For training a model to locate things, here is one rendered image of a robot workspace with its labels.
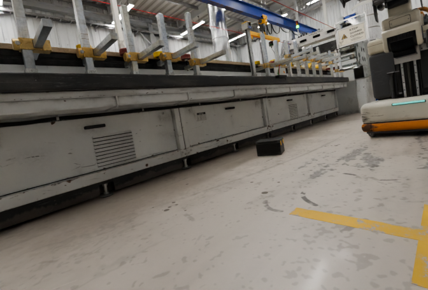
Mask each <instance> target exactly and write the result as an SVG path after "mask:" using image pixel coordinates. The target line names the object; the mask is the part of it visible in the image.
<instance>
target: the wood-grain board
mask: <svg viewBox="0 0 428 290"><path fill-rule="evenodd" d="M0 49H1V50H14V49H13V47H12V43H0ZM51 49H52V51H51V53H60V54H76V49H75V48H59V47H51ZM106 56H108V57H122V56H120V53H119V52H107V51H106ZM148 59H154V58H153V55H149V56H148ZM155 60H158V59H155ZM207 63H213V64H233V65H243V66H250V63H248V62H232V61H217V60H212V61H209V62H207Z"/></svg>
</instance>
